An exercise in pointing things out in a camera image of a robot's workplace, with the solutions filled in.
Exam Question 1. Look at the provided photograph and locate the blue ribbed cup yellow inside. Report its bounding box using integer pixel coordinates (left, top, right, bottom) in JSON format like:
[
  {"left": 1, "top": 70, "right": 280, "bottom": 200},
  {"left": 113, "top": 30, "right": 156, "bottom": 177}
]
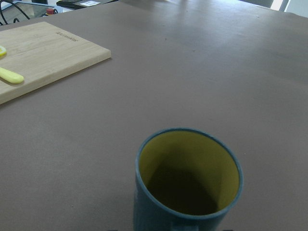
[{"left": 133, "top": 128, "right": 244, "bottom": 231}]

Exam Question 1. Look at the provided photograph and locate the lemon slice toy top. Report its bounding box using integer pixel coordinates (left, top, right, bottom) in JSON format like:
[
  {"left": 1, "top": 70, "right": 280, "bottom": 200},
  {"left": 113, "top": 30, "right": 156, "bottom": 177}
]
[{"left": 0, "top": 46, "right": 7, "bottom": 57}]

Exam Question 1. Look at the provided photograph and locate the bamboo cutting board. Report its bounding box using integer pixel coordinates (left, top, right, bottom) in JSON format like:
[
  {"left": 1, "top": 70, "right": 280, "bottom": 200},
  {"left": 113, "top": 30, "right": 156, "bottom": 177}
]
[{"left": 0, "top": 22, "right": 111, "bottom": 103}]

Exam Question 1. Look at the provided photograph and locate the yellow plastic toy knife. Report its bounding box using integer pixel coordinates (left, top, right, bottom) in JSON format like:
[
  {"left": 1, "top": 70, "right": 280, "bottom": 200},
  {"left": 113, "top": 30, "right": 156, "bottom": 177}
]
[{"left": 0, "top": 67, "right": 24, "bottom": 84}]

